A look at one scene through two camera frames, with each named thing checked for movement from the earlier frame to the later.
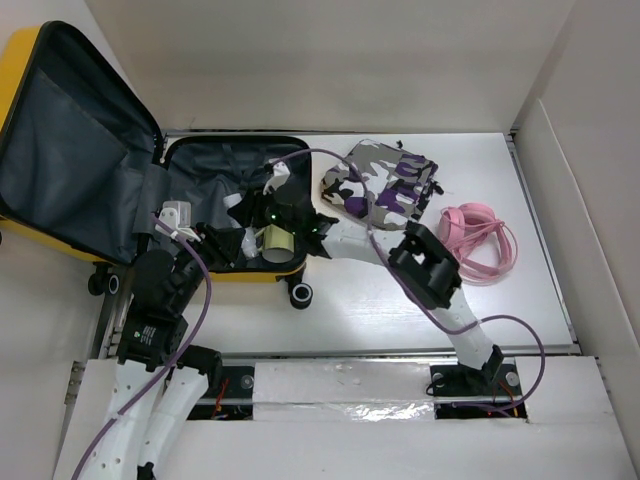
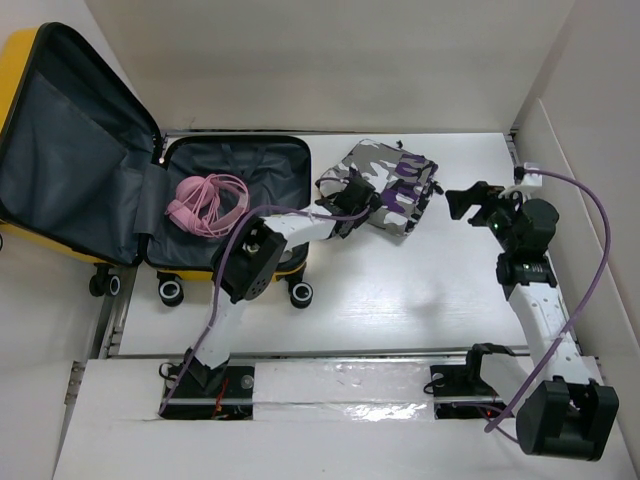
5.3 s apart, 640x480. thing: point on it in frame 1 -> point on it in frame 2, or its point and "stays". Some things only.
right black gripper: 259,221 -> 480,194
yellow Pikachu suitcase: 82,169 stays
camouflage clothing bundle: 400,183 stays
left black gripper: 226,241 -> 358,222
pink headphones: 460,224 -> 209,206
